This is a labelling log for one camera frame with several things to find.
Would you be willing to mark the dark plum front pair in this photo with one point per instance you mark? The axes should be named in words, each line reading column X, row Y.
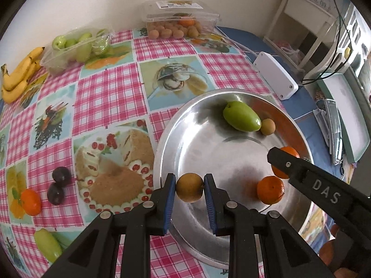
column 55, row 194

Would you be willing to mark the white plastic box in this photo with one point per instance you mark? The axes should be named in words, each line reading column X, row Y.
column 277, row 77

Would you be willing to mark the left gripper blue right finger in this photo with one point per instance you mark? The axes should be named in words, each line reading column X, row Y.
column 261, row 245

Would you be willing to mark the green framed white board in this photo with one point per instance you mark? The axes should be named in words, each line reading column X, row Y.
column 354, row 129

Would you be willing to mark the banana bunch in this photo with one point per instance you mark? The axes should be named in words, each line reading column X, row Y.
column 14, row 84

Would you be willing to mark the dark plum pair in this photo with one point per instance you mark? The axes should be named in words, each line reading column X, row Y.
column 55, row 194
column 62, row 176

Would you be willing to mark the small green mango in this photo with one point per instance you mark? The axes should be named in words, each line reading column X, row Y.
column 242, row 117

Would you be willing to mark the pink checkered tablecloth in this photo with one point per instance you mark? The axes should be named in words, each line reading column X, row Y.
column 43, row 127

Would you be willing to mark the white shelf unit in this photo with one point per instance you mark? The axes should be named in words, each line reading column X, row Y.
column 315, row 36

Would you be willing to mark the large green mango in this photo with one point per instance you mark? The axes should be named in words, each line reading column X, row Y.
column 48, row 245

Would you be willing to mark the orange mandarin with stem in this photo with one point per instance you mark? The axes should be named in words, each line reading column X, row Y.
column 270, row 190

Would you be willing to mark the clear bag of green fruits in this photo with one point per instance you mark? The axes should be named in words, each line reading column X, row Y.
column 77, row 46

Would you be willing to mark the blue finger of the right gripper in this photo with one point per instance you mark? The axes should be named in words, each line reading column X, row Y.
column 347, row 207

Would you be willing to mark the brown longan fruit large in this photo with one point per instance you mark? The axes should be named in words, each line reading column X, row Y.
column 189, row 187

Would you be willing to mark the person right hand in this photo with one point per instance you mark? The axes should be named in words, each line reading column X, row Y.
column 326, row 254

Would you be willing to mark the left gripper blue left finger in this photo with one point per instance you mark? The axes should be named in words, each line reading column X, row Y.
column 95, row 252

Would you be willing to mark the small brown longan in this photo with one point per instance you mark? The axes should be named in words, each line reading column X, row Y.
column 268, row 127

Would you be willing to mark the dark plum back pair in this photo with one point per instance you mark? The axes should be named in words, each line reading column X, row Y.
column 62, row 176

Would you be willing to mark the large metal bowl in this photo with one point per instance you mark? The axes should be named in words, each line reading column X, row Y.
column 199, row 140

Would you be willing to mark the clear plastic longan box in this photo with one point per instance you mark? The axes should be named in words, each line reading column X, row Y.
column 177, row 19

